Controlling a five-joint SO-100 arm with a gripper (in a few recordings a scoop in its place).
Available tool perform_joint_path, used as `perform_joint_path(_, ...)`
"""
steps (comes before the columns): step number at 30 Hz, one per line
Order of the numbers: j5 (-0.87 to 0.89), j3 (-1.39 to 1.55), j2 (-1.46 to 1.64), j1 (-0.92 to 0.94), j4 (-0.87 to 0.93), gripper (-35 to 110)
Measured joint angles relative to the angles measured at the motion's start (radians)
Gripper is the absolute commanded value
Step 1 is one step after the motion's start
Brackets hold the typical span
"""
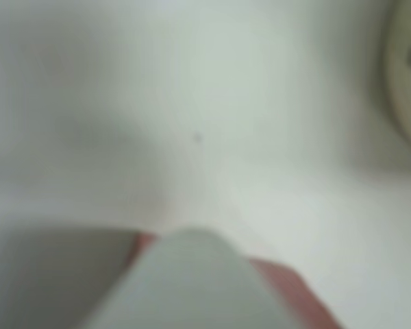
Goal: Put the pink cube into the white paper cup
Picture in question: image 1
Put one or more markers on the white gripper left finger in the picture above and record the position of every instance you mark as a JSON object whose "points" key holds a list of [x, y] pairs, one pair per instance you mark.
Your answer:
{"points": [[48, 277]]}

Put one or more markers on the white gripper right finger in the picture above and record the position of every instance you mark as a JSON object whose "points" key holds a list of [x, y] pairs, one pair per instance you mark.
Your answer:
{"points": [[192, 281]]}

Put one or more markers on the pink foam cube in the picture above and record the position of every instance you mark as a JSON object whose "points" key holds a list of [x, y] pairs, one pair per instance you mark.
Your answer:
{"points": [[287, 291]]}

